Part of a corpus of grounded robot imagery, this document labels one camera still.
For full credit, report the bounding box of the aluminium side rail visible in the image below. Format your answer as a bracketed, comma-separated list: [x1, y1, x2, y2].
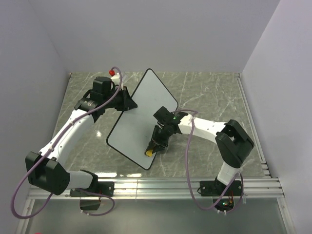
[234, 73, 272, 178]

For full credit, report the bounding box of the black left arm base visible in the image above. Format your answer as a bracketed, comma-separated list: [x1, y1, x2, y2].
[69, 181, 115, 212]

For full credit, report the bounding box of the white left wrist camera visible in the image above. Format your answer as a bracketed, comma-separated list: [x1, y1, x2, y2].
[111, 73, 127, 85]

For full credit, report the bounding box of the aluminium mounting rail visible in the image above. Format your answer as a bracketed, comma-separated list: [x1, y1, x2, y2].
[26, 177, 285, 200]

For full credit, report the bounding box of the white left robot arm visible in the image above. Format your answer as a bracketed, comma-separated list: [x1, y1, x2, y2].
[25, 73, 137, 196]

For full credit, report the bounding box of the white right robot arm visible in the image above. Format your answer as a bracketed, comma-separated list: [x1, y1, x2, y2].
[145, 107, 254, 195]

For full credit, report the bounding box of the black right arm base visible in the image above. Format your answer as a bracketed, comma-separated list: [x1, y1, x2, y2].
[197, 179, 244, 213]

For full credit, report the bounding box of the white whiteboard black frame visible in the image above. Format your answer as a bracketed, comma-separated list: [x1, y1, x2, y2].
[106, 68, 178, 170]

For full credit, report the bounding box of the yellow bone-shaped eraser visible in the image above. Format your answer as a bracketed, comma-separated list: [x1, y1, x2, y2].
[145, 149, 153, 157]

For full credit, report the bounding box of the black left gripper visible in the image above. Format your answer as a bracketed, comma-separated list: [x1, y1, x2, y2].
[104, 86, 137, 112]

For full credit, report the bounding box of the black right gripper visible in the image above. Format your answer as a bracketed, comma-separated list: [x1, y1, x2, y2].
[147, 124, 173, 154]

